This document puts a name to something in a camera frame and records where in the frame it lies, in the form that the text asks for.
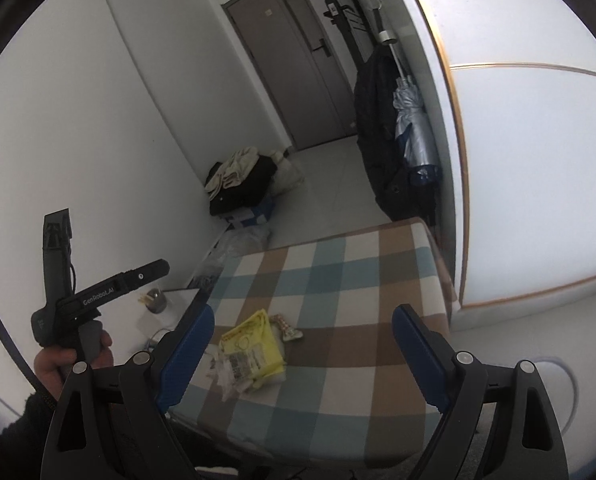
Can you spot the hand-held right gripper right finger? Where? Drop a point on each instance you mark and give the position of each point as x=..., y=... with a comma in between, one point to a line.
x=420, y=355

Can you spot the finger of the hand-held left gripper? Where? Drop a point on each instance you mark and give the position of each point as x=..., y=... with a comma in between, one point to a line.
x=145, y=272

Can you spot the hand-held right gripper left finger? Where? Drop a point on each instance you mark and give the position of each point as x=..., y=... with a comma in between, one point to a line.
x=188, y=355

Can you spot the yellow snack wrapper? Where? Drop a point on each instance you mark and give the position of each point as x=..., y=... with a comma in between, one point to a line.
x=253, y=340

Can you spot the small pale printed wrapper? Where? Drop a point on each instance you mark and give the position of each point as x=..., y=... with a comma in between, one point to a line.
x=287, y=330

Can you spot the person's left forearm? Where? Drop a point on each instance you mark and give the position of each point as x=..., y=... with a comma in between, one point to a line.
x=13, y=442

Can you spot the person's left hand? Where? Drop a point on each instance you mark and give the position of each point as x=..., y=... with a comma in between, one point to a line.
x=50, y=370

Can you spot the grey toothpick cup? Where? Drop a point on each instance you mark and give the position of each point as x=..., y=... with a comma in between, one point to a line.
x=155, y=302

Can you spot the dark blue flat case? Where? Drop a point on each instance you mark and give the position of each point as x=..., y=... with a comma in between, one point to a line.
x=190, y=312

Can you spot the checked cloth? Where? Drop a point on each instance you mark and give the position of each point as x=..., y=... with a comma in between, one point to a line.
x=338, y=320

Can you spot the grey plastic bag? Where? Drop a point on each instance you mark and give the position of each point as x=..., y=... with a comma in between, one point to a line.
x=238, y=250

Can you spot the blue and white cardboard box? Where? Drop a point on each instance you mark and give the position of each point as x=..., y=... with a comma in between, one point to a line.
x=250, y=215

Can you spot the beige folded cloth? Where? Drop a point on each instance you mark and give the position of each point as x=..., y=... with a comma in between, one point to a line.
x=233, y=167

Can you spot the black folded clothing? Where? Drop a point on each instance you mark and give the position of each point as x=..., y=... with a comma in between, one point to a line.
x=250, y=185

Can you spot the white bag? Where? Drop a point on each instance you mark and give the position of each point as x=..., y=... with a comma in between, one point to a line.
x=290, y=172

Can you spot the white gold-trimmed wardrobe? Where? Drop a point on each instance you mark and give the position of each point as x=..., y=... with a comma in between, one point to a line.
x=528, y=170

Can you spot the silver folded umbrella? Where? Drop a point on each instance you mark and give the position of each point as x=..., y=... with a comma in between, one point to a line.
x=413, y=125

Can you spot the black backpack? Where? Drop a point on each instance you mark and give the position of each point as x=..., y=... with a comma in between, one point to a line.
x=378, y=125

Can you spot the grey door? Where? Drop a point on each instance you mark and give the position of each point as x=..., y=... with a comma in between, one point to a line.
x=288, y=60

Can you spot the black metal frame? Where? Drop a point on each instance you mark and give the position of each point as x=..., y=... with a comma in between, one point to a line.
x=345, y=15

